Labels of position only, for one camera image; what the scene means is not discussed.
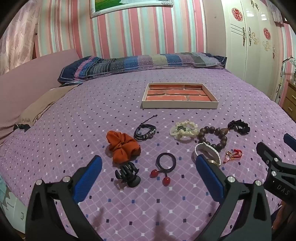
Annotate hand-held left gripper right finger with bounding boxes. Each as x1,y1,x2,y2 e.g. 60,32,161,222
195,155,272,241

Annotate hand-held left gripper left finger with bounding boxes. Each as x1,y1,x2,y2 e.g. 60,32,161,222
25,155,103,241

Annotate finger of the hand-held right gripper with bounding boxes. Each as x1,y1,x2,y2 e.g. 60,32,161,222
256,142,296,202
283,133,296,146

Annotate wristwatch with white strap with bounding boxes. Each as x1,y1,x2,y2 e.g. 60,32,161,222
194,142,222,167

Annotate red string charm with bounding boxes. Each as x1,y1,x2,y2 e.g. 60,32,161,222
223,149,244,164

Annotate black hair claw clip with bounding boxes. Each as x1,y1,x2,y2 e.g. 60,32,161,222
114,162,141,188

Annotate brown wooden bead bracelet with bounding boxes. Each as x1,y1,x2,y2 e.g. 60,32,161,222
197,120,241,151

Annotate black hair tie red balls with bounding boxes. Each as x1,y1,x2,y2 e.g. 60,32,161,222
150,152,177,186

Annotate white tray with brick print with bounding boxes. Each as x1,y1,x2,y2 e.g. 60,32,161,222
142,83,219,109

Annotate black scrunchie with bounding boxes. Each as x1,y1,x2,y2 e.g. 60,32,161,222
228,119,250,135

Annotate wooden nightstand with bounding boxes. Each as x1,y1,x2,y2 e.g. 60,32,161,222
282,80,296,121

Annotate orange scrunchie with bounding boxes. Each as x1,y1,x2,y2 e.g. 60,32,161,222
106,130,141,164

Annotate cream scrunchie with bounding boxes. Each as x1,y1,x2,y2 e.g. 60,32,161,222
169,121,199,141

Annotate purple patterned bedsheet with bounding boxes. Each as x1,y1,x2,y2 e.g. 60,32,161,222
0,68,296,241

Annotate white cardboard box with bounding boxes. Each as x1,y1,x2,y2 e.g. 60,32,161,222
0,176,28,233

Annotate small black cloth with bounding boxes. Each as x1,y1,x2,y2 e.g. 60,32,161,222
13,124,31,132

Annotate tan cloth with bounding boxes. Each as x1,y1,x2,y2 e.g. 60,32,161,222
18,84,82,127

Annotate white wardrobe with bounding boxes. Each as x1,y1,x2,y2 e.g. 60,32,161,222
221,0,292,102

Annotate pink headboard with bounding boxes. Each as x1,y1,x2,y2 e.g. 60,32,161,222
0,48,81,121

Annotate long striped pillow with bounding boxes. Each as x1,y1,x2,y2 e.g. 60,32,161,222
58,52,227,84

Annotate pink floral curtain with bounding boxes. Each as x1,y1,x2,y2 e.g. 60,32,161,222
0,0,41,77

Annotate black leather bracelet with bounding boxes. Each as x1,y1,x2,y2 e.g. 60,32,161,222
134,115,158,141

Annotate framed wall picture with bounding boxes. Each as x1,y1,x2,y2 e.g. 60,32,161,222
90,0,174,18

